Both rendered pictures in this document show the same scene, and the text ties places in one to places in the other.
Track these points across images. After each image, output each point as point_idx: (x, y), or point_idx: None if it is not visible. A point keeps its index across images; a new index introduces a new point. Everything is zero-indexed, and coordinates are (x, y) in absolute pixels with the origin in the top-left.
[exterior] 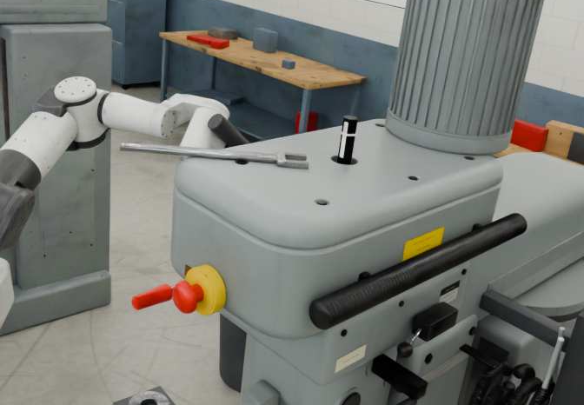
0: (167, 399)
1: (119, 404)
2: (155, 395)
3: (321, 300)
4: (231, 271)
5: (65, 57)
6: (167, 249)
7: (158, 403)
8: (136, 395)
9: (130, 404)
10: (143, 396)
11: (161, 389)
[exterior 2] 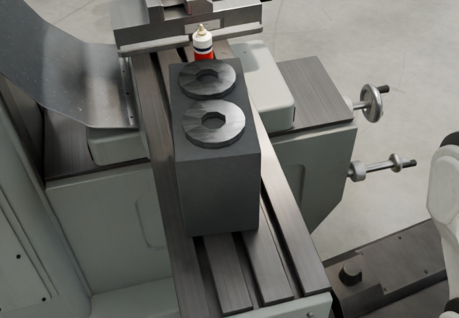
0: (183, 120)
1: (253, 145)
2: (196, 130)
3: None
4: None
5: None
6: None
7: (199, 117)
8: (225, 140)
9: (240, 126)
10: (214, 134)
11: (178, 153)
